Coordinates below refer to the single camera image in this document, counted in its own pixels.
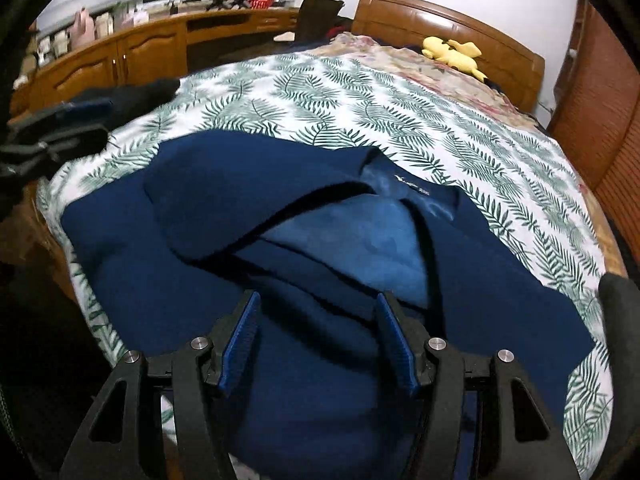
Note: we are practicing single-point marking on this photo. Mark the red basket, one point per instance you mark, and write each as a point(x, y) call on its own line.
point(260, 4)

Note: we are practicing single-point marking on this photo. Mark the pink toy figure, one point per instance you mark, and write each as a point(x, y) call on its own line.
point(82, 27)

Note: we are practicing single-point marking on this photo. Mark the black device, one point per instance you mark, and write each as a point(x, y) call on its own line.
point(227, 2)

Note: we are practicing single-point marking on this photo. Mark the white paper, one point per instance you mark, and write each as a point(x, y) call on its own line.
point(285, 37)

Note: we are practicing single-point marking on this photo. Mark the wooden desk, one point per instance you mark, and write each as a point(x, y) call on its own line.
point(150, 55)

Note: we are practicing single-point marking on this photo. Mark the leaf print bedsheet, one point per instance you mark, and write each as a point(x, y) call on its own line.
point(350, 90)

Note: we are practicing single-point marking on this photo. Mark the black cloth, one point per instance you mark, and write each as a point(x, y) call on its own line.
point(135, 97)

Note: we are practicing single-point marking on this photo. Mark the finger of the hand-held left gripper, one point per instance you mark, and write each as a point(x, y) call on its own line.
point(65, 141)
point(85, 109)

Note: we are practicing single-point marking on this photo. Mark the red cloth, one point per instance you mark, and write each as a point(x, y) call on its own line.
point(336, 34)

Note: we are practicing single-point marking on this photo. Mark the dark chair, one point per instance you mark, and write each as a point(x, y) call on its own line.
point(315, 17)

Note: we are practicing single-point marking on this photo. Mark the wooden bed headboard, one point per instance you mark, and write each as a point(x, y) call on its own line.
point(400, 15)

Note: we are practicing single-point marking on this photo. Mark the grey fleece cloth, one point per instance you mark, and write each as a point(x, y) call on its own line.
point(622, 360)

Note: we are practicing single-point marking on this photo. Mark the floral blanket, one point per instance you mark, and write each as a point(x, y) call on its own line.
point(415, 67)

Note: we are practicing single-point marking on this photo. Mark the yellow plush toy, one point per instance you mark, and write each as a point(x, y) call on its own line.
point(450, 52)

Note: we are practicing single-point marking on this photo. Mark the wooden slatted wardrobe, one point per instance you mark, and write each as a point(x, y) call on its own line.
point(600, 125)

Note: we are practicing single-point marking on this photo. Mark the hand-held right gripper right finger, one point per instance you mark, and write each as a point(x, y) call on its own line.
point(400, 350)

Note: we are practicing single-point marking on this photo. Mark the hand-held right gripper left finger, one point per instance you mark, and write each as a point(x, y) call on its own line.
point(240, 350)

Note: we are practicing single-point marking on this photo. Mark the navy blue coat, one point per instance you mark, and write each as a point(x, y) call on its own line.
point(310, 360)

